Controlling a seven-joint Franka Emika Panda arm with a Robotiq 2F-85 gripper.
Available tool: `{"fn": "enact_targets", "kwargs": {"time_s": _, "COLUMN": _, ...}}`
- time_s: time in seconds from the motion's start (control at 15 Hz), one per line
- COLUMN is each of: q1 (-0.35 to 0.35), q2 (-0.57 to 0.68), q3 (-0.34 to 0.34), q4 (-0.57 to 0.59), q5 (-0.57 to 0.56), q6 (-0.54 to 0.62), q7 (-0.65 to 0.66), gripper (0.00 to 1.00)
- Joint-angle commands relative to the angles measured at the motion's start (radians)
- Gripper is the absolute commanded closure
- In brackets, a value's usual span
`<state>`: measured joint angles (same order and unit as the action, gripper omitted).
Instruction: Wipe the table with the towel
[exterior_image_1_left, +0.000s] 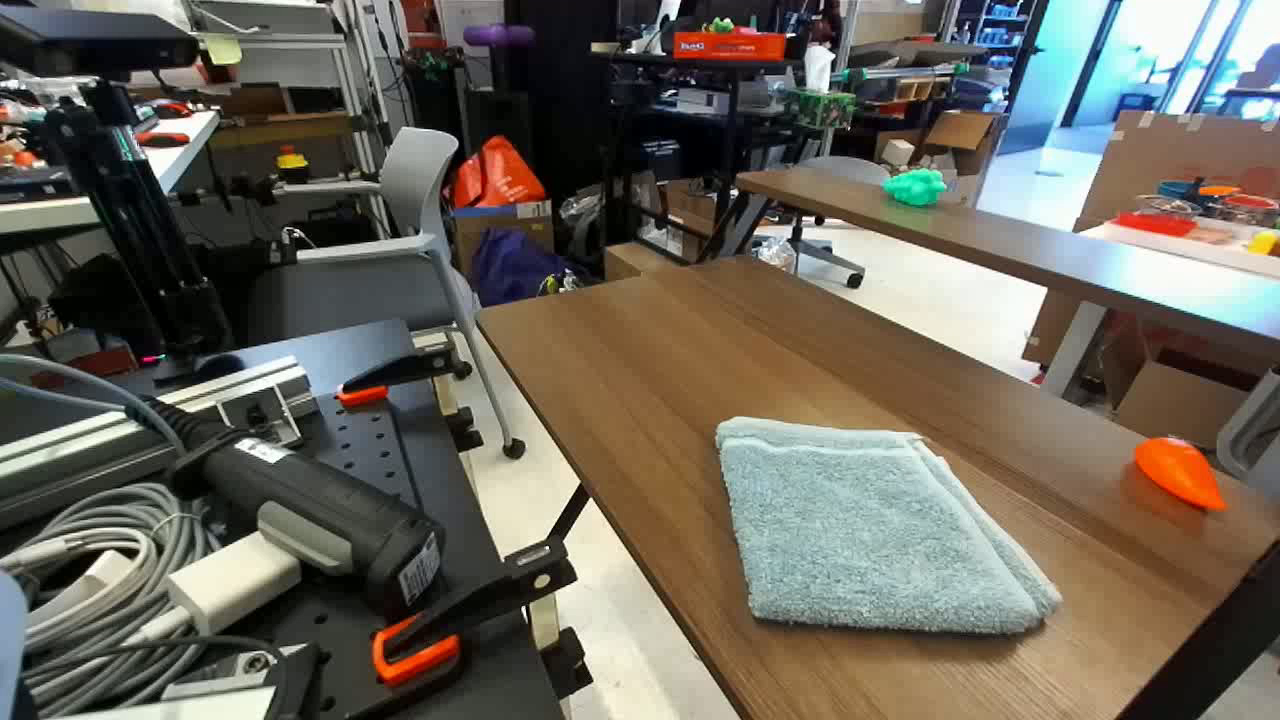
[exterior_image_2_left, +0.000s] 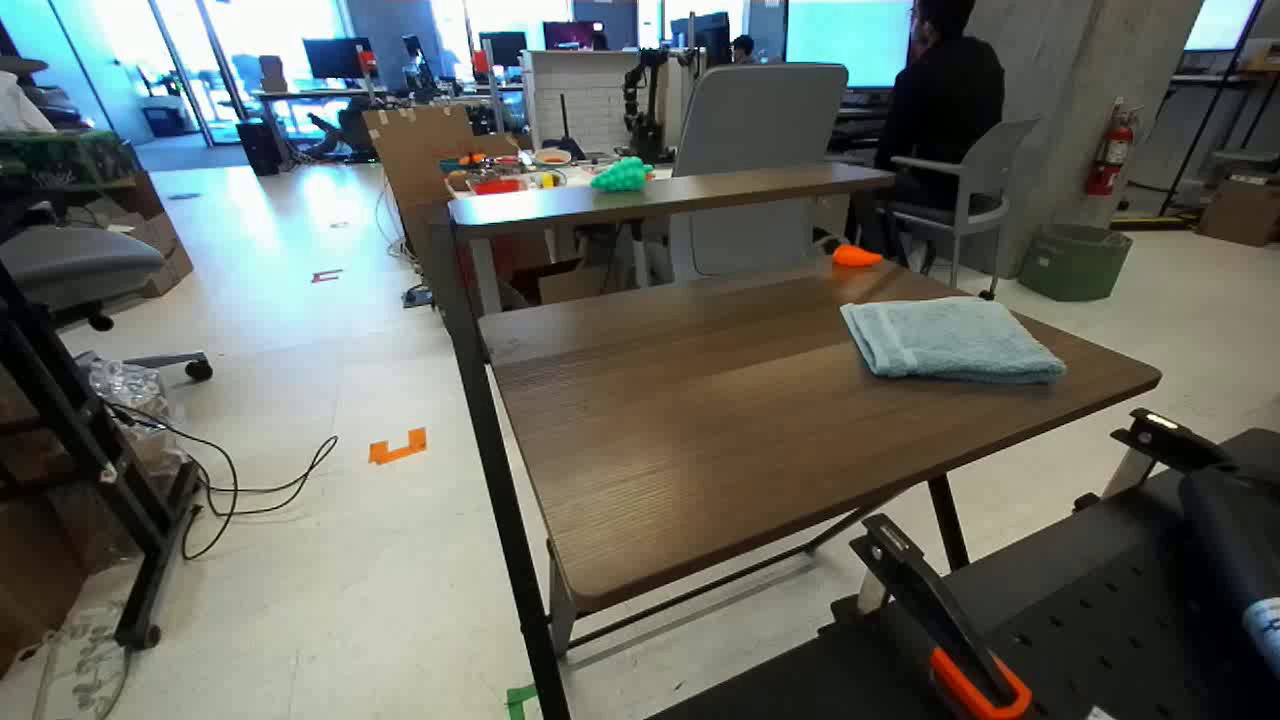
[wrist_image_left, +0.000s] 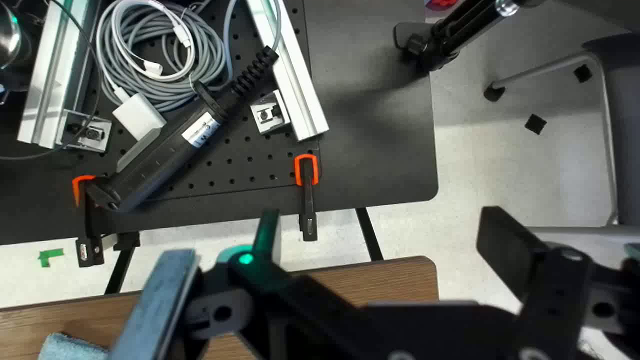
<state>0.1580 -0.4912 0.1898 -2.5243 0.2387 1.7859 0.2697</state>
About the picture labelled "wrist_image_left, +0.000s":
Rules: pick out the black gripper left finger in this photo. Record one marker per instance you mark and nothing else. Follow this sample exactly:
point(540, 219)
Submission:
point(264, 232)

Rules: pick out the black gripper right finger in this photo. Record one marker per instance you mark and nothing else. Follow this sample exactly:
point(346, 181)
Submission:
point(511, 243)

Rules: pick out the light blue terry towel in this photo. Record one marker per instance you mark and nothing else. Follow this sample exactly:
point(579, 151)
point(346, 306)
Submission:
point(71, 349)

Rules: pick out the black perforated breadboard table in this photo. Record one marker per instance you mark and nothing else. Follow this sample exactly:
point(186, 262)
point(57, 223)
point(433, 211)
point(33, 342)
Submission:
point(372, 133)

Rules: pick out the white power adapter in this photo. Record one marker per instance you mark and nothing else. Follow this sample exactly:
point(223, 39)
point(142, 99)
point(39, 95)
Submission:
point(138, 115)

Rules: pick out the green tape mark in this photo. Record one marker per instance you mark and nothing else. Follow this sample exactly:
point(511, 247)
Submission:
point(50, 256)

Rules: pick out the small metal corner bracket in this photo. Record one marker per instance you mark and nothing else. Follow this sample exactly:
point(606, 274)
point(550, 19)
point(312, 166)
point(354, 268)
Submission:
point(88, 133)
point(271, 112)

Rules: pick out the aluminium extrusion rail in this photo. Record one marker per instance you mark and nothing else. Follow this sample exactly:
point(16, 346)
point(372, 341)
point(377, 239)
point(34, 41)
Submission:
point(293, 73)
point(54, 73)

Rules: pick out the black camera tripod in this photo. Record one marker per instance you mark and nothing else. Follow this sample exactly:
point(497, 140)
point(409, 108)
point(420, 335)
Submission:
point(452, 31)

